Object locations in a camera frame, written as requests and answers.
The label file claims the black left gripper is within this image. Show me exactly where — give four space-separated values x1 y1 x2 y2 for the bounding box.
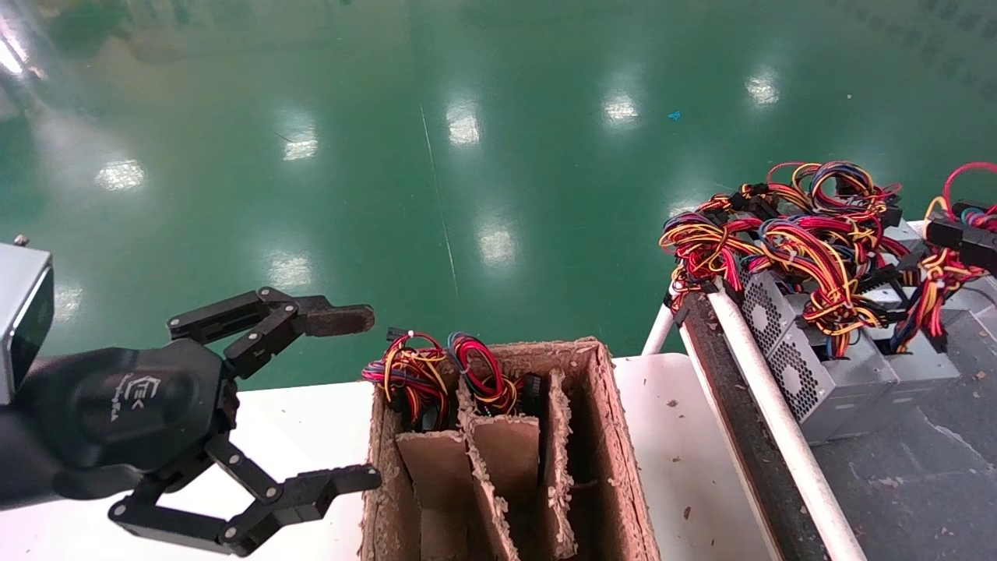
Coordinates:
0 338 383 557

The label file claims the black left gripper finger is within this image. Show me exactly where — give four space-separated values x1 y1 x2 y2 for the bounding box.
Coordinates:
167 286 376 381

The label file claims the grey power supply with wires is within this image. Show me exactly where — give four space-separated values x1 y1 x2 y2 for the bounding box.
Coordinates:
861 162 997 439
767 161 947 312
448 333 546 415
362 327 460 431

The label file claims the short cardboard cross panel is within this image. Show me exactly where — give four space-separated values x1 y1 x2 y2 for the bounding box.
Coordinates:
396 430 470 561
471 413 540 515

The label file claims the long cardboard divider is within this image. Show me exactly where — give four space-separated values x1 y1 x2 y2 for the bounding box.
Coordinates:
454 374 521 561
541 369 579 561

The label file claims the brown cardboard box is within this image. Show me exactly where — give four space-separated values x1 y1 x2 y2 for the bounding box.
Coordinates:
359 337 657 561

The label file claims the dark grey conveyor belt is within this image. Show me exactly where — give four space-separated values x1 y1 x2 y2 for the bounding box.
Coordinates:
810 288 997 561

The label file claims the short white frame tube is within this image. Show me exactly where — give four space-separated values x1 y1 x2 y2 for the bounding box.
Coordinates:
643 300 680 356

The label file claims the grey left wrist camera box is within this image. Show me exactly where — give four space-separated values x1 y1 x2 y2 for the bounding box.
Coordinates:
0 236 55 407

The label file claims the red yellow wire harness bundle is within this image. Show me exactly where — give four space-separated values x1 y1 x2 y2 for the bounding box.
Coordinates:
660 187 780 312

